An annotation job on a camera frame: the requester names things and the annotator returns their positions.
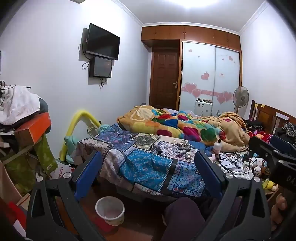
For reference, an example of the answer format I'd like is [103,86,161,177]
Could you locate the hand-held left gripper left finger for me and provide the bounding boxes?
[26,151,104,241]

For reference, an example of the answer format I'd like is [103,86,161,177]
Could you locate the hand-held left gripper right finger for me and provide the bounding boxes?
[194,150,271,241]

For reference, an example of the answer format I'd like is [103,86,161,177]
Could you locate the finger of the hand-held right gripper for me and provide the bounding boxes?
[248,136,281,163]
[269,135,296,153]

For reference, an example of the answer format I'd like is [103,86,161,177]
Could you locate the person's right hand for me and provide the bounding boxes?
[271,193,288,232]

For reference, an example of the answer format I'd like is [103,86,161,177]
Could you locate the dark patterned cloth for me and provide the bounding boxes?
[275,121,296,142]

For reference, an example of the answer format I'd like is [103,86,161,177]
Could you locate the yellow plush toy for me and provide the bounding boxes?
[262,179,277,191]

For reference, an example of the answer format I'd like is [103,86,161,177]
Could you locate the spotted white plush toy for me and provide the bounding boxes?
[252,157,267,177]

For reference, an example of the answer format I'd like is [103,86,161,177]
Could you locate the white plastic bottle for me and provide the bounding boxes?
[212,139,223,155]

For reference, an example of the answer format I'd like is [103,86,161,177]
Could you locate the white red-print plastic bag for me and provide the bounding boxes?
[49,161,73,180]

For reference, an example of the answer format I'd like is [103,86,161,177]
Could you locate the wooden bed headboard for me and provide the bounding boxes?
[249,100,296,136]

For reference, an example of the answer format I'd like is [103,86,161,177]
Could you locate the teal cloth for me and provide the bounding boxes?
[64,124,112,163]

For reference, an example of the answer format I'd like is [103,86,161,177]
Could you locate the white plastic bin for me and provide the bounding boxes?
[95,196,125,227]

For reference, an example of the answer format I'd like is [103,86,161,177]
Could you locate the green patterned cloth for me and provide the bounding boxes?
[0,134,58,195]

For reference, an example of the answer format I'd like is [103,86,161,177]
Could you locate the person's leg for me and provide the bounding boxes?
[161,197,210,241]

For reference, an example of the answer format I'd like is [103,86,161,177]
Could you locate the colourful heart blanket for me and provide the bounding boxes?
[117,105,250,149]

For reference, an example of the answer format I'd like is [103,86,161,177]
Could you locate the white standing fan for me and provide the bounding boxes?
[232,85,250,114]

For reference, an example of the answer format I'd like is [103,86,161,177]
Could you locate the blue patchwork bedspread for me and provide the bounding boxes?
[76,124,232,198]

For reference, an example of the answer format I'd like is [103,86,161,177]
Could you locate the yellow foam tube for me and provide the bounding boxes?
[59,110,102,162]

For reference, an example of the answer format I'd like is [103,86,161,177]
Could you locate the white storage box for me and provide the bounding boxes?
[195,99,213,116]

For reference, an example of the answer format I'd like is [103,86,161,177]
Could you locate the orange cardboard box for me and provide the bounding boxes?
[14,112,52,144]

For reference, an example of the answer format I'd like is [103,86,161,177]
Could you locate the dark grey bag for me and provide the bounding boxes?
[38,97,50,114]

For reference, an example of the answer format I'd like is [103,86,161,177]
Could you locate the red cloth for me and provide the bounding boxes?
[0,201,26,232]

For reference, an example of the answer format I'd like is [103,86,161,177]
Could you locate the frosted sliding door wardrobe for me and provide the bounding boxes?
[179,40,242,116]

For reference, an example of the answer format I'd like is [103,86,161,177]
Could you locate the white crumpled cloth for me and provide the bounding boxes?
[0,85,41,126]

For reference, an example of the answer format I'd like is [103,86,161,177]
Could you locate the brown wooden door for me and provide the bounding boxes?
[149,47,180,111]

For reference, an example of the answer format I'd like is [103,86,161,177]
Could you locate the wooden overhead cabinet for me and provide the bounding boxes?
[141,25,242,49]

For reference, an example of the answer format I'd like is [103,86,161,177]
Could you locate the tangle of cables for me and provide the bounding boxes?
[217,148,256,175]

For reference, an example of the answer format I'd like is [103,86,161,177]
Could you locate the small black wall monitor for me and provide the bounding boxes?
[89,56,112,78]

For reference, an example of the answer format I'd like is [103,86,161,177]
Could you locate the television cables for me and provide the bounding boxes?
[78,41,109,90]

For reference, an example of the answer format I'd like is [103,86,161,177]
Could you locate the black wall television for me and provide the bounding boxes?
[84,23,121,61]

